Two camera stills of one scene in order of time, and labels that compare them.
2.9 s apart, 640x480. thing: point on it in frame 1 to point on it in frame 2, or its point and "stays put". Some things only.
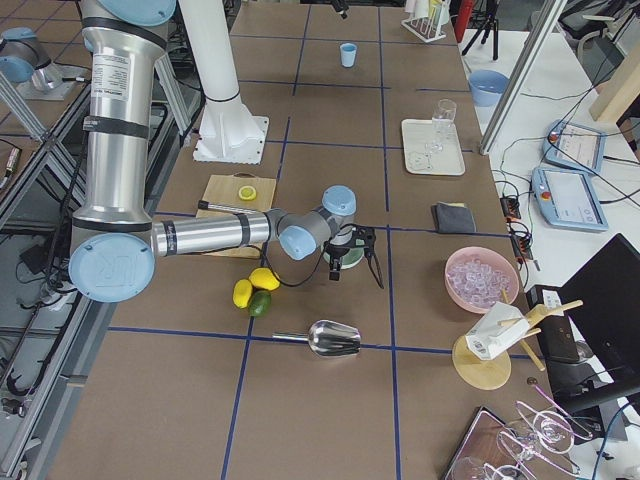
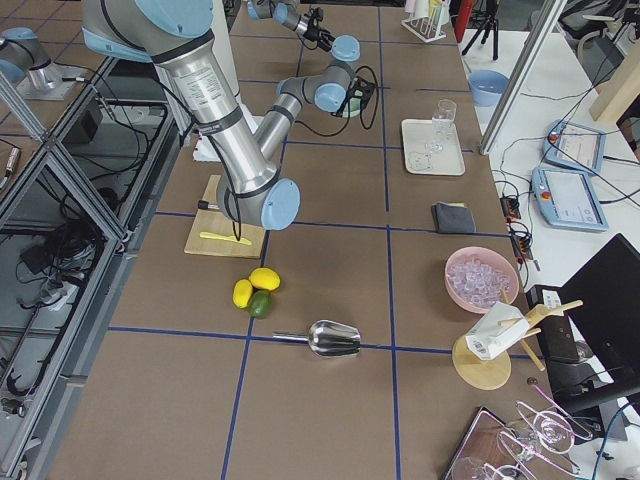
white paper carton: x=496 y=329 stays put
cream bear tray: x=432 y=147 stays put
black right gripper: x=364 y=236 to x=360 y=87
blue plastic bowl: x=487 y=87 stays put
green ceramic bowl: x=351 y=258 to x=354 y=108
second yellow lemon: x=242 y=291 stays put
